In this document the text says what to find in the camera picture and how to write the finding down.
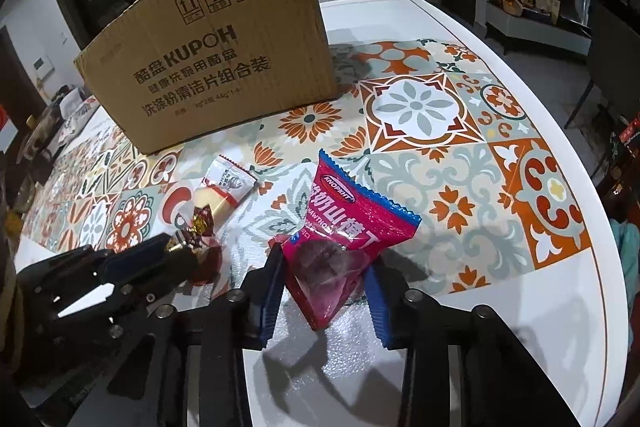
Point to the floral tissue pouch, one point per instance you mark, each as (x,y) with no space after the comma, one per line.
(75,114)

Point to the white yellow snack packet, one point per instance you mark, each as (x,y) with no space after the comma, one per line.
(225,187)

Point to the patterned white tablecloth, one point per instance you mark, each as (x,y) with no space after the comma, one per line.
(425,107)

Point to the magenta triangular snack packet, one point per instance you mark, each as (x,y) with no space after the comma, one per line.
(345,217)

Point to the white low cabinet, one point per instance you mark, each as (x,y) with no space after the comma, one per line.
(540,29)

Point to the small basket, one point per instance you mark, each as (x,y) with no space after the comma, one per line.
(509,3)

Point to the teal cloth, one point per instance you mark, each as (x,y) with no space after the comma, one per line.
(627,257)

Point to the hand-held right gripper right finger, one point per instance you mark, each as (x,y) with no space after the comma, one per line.
(380,307)

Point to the white wall panel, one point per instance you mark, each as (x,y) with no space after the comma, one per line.
(43,66)

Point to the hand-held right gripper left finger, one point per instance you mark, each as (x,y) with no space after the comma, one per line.
(270,302)

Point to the red gold candy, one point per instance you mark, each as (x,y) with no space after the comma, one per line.
(200,227)

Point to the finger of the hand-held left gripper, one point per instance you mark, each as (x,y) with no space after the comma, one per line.
(165,279)
(135,259)

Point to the brown cardboard box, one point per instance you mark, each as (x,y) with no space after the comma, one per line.
(200,57)

